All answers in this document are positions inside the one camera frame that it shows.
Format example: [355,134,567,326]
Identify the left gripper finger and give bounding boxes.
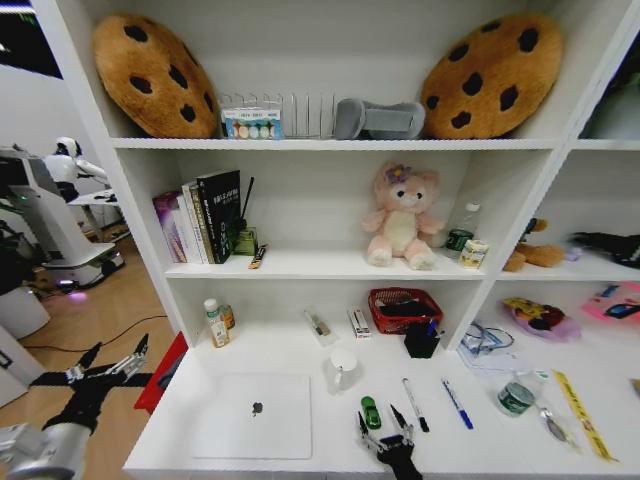
[63,342,104,384]
[101,333,151,378]

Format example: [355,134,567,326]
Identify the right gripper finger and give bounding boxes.
[389,403,415,442]
[356,411,378,450]

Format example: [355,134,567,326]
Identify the green toy car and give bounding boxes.
[359,395,384,432]

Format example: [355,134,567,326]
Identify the black capped marker pen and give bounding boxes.
[401,377,431,434]

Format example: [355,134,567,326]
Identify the red flat board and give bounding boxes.
[133,331,189,414]

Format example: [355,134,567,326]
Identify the blue capped pen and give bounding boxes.
[440,378,475,431]

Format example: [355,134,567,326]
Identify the white mug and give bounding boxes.
[326,347,364,397]

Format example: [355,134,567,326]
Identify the white cylindrical bin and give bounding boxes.
[0,286,52,342]

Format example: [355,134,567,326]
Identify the black pen holder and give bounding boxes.
[403,319,446,360]

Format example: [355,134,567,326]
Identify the white capped drink bottle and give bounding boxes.
[202,297,232,349]

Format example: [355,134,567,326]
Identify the white and red small box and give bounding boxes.
[346,308,373,342]

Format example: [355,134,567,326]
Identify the red plastic basket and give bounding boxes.
[368,286,444,336]

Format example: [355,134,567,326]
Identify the silver laptop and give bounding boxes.
[191,373,313,461]

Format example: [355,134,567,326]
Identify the clear packaged small tool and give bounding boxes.
[303,308,332,344]

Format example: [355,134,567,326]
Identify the blue rimmed safety glasses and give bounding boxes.
[459,321,517,359]

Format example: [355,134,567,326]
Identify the purple and white book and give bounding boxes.
[151,191,191,265]

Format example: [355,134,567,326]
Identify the white spine book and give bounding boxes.
[180,180,211,265]

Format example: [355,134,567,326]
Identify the plastic wrapped metal spoon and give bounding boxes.
[536,403,584,454]

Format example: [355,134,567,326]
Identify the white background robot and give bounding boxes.
[39,136,127,292]

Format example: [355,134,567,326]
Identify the background desk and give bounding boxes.
[66,191,126,242]

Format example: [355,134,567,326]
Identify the orange and black snack bar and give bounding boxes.
[247,243,269,271]

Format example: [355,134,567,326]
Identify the green reed diffuser bottle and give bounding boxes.
[233,175,259,258]

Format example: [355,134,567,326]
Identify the black book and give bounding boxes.
[195,169,242,265]

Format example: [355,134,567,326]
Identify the purple and yellow snack bag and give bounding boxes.
[501,296,582,342]

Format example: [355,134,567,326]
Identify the yellow ruler strip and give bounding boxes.
[551,369,615,462]

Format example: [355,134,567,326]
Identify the small yellow and white jar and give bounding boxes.
[459,238,489,270]

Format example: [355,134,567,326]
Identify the pink plush toy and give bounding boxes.
[360,160,448,272]

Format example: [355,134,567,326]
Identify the clear bottle with green label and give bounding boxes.
[445,201,482,260]

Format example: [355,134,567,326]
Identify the brown plush toy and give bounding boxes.
[501,217,567,273]

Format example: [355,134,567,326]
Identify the pink box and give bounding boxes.
[581,281,640,322]

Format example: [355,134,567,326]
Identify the pack of colourful erasers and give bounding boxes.
[220,108,286,141]

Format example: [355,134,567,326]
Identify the black fabric object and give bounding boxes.
[569,230,640,269]

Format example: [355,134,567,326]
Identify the chocolate chip cookie pillow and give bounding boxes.
[419,11,566,141]
[91,13,222,140]

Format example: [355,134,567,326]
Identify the white shelving unit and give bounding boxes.
[47,0,640,480]

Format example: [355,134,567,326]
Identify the grey slipper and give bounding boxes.
[365,100,427,139]
[334,98,372,141]

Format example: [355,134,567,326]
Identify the black floor cable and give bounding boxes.
[22,313,169,352]

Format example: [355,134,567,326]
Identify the silver wire rack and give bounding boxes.
[218,90,338,141]

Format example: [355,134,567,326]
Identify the dark wall screen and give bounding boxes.
[0,0,65,80]

